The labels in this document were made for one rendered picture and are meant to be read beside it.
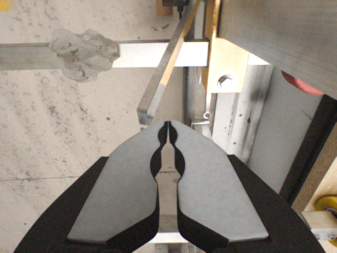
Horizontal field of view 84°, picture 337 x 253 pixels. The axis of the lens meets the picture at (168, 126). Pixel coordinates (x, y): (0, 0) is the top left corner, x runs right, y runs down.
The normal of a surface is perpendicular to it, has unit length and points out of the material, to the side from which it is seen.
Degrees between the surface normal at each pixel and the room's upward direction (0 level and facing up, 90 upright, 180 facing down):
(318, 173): 90
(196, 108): 0
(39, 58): 0
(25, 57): 0
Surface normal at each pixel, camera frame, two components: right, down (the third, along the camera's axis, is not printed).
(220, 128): 0.00, 0.53
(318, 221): -0.02, -0.85
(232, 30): -1.00, 0.02
